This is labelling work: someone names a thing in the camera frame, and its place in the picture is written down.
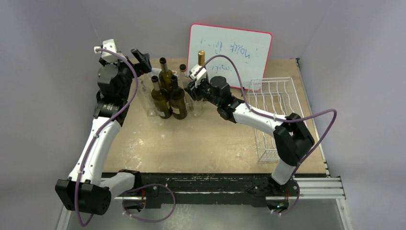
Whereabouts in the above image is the white ruler set package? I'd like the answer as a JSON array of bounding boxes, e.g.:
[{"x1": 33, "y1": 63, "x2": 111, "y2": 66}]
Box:
[{"x1": 151, "y1": 68, "x2": 161, "y2": 76}]

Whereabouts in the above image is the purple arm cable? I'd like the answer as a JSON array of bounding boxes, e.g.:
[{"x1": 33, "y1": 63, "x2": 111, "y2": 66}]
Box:
[
  {"x1": 194, "y1": 54, "x2": 338, "y2": 213},
  {"x1": 74, "y1": 48, "x2": 139, "y2": 227}
]

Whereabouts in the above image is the dark green bottle black cap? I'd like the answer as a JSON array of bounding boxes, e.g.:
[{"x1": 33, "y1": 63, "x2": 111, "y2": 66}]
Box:
[{"x1": 169, "y1": 75, "x2": 187, "y2": 120}]

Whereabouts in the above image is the pink framed whiteboard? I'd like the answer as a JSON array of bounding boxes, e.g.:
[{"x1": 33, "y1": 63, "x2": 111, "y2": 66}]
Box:
[{"x1": 187, "y1": 23, "x2": 273, "y2": 89}]

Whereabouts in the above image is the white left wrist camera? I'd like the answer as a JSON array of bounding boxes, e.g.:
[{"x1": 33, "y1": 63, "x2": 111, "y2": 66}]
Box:
[{"x1": 93, "y1": 39, "x2": 124, "y2": 63}]

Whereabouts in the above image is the brown wine bottle gold cap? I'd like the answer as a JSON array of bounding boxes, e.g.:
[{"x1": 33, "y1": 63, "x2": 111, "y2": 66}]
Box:
[{"x1": 198, "y1": 50, "x2": 205, "y2": 67}]

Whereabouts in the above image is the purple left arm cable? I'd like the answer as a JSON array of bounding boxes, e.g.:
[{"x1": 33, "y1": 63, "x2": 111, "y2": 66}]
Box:
[{"x1": 74, "y1": 48, "x2": 139, "y2": 227}]

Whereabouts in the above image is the olive bottle silver cap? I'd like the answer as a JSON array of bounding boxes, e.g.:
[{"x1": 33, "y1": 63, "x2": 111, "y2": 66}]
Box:
[
  {"x1": 151, "y1": 76, "x2": 172, "y2": 119},
  {"x1": 158, "y1": 57, "x2": 173, "y2": 93}
]

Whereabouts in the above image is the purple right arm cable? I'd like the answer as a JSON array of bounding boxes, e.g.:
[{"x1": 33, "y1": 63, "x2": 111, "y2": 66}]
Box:
[{"x1": 194, "y1": 54, "x2": 338, "y2": 213}]

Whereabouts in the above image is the white wire wine rack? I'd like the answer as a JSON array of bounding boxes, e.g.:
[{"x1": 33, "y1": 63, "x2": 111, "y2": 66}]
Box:
[{"x1": 246, "y1": 77, "x2": 304, "y2": 163}]

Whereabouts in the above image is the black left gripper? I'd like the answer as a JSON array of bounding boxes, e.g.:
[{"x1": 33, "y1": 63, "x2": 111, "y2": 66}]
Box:
[{"x1": 100, "y1": 49, "x2": 151, "y2": 100}]

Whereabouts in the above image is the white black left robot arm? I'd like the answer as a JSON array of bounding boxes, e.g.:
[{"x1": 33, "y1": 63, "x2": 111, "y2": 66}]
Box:
[{"x1": 55, "y1": 46, "x2": 152, "y2": 215}]

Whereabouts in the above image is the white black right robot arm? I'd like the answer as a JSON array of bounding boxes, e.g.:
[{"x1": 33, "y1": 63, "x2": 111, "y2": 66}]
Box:
[{"x1": 185, "y1": 76, "x2": 315, "y2": 195}]

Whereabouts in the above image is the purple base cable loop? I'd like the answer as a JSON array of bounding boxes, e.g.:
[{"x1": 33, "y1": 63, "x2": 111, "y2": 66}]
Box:
[{"x1": 122, "y1": 182, "x2": 176, "y2": 223}]

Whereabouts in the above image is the clear glass bottle black cap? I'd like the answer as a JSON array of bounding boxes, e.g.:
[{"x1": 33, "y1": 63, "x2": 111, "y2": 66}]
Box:
[{"x1": 179, "y1": 64, "x2": 193, "y2": 112}]

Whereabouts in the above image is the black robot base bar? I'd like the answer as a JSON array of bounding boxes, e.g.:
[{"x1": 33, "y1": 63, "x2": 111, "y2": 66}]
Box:
[{"x1": 121, "y1": 172, "x2": 299, "y2": 209}]

